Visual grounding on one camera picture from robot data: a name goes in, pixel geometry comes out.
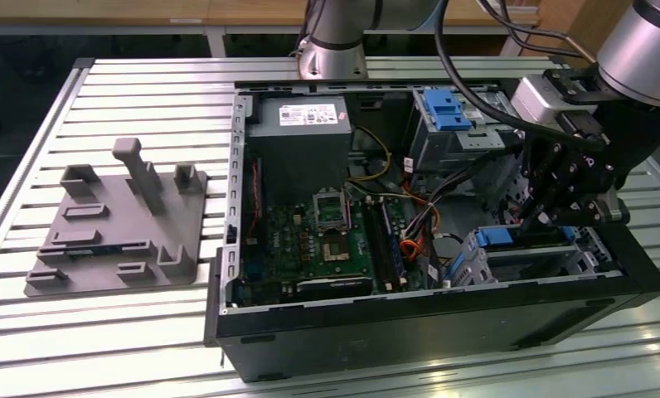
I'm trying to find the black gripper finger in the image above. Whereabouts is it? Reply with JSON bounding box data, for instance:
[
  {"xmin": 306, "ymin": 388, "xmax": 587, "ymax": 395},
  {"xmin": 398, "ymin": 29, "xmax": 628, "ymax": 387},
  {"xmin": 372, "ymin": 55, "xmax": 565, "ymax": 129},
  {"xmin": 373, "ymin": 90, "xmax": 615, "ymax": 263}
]
[
  {"xmin": 517, "ymin": 138, "xmax": 564, "ymax": 227},
  {"xmin": 535, "ymin": 197, "xmax": 613, "ymax": 227}
]

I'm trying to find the silver metal disk bay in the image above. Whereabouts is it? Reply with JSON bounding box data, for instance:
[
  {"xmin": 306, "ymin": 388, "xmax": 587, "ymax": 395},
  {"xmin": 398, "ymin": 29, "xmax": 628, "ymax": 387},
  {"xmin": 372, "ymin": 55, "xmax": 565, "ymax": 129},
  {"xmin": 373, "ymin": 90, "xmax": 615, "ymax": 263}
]
[{"xmin": 455, "ymin": 223, "xmax": 624, "ymax": 289}]

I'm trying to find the black RAM slot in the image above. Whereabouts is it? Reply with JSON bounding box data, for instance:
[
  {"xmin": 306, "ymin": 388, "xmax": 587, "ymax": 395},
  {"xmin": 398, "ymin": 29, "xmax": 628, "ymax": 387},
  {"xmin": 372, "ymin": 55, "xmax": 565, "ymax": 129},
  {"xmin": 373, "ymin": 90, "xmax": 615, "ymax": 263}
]
[
  {"xmin": 378, "ymin": 198, "xmax": 412, "ymax": 289},
  {"xmin": 362, "ymin": 197, "xmax": 398, "ymax": 294}
]

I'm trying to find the silver optical drive bay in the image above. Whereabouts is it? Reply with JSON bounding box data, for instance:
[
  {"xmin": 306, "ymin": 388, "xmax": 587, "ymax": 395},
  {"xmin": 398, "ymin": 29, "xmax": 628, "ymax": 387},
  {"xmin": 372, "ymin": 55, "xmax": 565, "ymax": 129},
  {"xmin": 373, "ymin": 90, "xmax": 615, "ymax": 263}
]
[{"xmin": 410, "ymin": 86, "xmax": 535, "ymax": 179}]

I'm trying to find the blue plastic drive latch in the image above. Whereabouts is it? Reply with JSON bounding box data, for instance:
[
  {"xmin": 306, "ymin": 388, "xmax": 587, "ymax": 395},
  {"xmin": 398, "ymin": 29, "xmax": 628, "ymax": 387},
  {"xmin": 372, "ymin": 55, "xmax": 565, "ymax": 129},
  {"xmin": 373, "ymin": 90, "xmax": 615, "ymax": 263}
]
[{"xmin": 424, "ymin": 90, "xmax": 473, "ymax": 132}]

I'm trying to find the metal socket cover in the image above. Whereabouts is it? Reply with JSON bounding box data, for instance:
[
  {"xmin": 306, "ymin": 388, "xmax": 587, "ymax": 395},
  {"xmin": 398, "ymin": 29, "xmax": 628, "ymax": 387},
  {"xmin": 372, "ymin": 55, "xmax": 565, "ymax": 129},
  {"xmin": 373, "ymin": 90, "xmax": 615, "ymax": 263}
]
[{"xmin": 312, "ymin": 188, "xmax": 353, "ymax": 233}]

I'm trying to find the black open PC case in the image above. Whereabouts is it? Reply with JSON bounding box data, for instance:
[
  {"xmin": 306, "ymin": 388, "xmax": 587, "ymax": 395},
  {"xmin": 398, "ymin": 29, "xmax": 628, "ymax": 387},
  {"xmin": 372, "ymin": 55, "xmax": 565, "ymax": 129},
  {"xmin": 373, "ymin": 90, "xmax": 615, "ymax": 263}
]
[{"xmin": 204, "ymin": 78, "xmax": 660, "ymax": 385}]

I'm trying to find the grey power supply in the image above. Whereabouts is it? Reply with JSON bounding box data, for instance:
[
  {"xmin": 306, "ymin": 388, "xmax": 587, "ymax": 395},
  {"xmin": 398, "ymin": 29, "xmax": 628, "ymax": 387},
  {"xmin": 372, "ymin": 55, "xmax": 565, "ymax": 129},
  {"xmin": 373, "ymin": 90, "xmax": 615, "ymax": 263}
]
[{"xmin": 245, "ymin": 95, "xmax": 353, "ymax": 208}]

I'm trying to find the black graphics card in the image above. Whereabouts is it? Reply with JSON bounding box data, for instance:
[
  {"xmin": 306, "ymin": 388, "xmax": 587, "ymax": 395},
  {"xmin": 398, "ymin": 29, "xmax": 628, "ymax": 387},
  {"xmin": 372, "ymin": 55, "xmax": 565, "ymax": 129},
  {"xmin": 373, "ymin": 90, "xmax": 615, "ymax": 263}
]
[{"xmin": 294, "ymin": 275, "xmax": 376, "ymax": 298}]

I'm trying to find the green motherboard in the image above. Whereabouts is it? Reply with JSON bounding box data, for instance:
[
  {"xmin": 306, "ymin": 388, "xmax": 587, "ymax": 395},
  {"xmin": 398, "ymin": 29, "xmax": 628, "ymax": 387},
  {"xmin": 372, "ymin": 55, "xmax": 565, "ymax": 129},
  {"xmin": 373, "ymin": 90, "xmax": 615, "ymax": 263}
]
[{"xmin": 238, "ymin": 182, "xmax": 437, "ymax": 299}]

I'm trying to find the grey parts rack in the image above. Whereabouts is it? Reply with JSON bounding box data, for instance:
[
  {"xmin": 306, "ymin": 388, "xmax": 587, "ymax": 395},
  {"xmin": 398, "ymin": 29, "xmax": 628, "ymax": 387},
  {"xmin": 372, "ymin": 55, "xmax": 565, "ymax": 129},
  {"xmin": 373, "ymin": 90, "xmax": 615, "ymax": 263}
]
[{"xmin": 23, "ymin": 137, "xmax": 210, "ymax": 298}]

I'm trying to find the dark RAM stick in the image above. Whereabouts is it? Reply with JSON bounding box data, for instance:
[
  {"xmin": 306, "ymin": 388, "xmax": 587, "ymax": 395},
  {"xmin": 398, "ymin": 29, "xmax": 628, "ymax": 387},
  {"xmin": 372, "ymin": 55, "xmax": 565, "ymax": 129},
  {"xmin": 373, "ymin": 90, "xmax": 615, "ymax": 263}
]
[{"xmin": 67, "ymin": 247, "xmax": 126, "ymax": 256}]

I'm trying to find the wooden desk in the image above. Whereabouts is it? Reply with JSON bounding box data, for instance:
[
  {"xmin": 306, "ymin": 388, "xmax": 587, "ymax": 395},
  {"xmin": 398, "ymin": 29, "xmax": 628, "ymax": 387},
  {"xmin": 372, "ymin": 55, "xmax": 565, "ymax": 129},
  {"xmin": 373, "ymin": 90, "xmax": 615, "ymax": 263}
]
[{"xmin": 0, "ymin": 0, "xmax": 541, "ymax": 36}]

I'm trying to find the black wire bundle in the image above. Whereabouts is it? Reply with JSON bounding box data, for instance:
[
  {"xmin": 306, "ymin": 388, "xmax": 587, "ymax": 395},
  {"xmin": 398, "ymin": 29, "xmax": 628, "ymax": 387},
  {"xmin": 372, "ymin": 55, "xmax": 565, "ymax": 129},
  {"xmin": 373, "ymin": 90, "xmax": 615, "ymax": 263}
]
[{"xmin": 401, "ymin": 143, "xmax": 528, "ymax": 237}]

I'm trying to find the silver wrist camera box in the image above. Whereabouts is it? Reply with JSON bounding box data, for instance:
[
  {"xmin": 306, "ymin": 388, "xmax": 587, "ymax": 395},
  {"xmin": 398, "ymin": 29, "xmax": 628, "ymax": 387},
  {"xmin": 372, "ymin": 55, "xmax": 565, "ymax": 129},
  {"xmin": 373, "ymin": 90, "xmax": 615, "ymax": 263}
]
[{"xmin": 509, "ymin": 74, "xmax": 568, "ymax": 124}]

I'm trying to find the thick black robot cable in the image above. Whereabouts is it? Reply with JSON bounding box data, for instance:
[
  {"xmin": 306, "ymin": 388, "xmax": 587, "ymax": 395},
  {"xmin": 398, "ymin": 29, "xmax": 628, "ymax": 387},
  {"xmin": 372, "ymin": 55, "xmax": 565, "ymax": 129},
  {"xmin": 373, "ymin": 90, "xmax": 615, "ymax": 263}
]
[{"xmin": 433, "ymin": 0, "xmax": 608, "ymax": 145}]

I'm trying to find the yellow power wire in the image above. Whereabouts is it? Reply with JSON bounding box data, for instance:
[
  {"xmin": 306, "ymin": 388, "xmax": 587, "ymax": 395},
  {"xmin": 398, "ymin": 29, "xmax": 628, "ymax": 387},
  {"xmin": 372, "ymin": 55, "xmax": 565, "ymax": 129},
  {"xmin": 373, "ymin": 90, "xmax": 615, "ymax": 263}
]
[{"xmin": 346, "ymin": 124, "xmax": 393, "ymax": 183}]

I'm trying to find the orange wire bundle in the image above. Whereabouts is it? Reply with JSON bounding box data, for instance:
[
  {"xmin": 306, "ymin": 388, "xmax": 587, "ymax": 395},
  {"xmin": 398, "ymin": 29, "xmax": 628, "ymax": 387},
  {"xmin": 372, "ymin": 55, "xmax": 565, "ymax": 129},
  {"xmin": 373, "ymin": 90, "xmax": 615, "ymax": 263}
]
[{"xmin": 398, "ymin": 235, "xmax": 431, "ymax": 265}]

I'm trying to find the thin red wire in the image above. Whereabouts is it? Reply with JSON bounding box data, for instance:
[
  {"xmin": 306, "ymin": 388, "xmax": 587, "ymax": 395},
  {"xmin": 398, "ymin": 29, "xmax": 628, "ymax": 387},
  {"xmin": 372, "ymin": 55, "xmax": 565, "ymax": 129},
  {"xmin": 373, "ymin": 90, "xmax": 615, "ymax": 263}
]
[{"xmin": 250, "ymin": 159, "xmax": 269, "ymax": 240}]

